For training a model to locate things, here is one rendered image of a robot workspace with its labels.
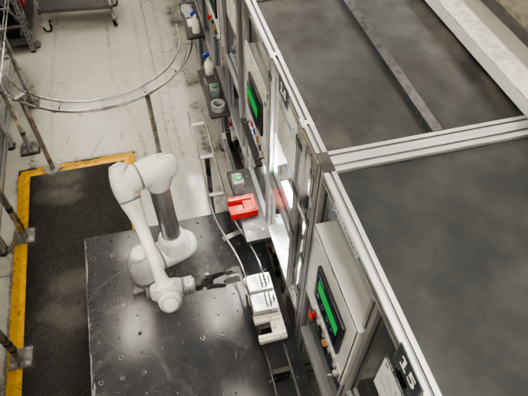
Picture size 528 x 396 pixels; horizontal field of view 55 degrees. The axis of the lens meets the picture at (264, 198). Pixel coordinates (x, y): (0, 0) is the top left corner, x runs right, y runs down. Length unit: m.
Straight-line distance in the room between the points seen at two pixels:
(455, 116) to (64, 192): 3.32
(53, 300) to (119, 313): 1.04
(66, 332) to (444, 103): 2.81
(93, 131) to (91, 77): 0.82
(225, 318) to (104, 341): 0.64
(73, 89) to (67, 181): 1.24
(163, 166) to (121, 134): 2.47
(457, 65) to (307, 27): 0.64
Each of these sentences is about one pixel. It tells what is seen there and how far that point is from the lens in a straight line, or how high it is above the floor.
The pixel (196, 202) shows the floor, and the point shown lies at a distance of 4.18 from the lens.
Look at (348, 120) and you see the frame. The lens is 1.86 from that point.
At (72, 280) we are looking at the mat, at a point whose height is 0.01.
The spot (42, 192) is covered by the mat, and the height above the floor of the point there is 0.01.
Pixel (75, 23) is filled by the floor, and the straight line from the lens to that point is 6.49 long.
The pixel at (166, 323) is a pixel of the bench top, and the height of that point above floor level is 0.68.
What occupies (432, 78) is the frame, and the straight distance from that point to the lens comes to 2.13.
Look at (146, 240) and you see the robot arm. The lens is 2.41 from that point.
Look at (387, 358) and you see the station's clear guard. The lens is 1.52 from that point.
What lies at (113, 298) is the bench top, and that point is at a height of 0.68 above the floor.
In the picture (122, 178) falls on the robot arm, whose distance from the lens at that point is 2.39.
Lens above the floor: 3.24
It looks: 51 degrees down
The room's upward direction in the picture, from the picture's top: 1 degrees clockwise
